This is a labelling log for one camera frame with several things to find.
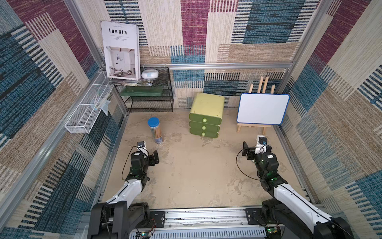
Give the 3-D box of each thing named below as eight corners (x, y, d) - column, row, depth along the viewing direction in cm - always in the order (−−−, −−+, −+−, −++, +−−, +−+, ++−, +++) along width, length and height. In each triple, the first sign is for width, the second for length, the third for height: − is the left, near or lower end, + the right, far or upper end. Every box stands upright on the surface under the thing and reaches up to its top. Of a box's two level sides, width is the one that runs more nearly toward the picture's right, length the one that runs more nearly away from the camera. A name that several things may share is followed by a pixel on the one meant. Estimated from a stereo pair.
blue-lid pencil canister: (153, 144, 103) (146, 126, 88) (154, 136, 108) (148, 117, 92) (163, 144, 103) (157, 126, 88) (164, 135, 108) (159, 117, 92)
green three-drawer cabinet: (190, 137, 106) (189, 115, 89) (195, 115, 120) (195, 92, 102) (218, 141, 104) (222, 119, 86) (220, 118, 117) (225, 95, 100)
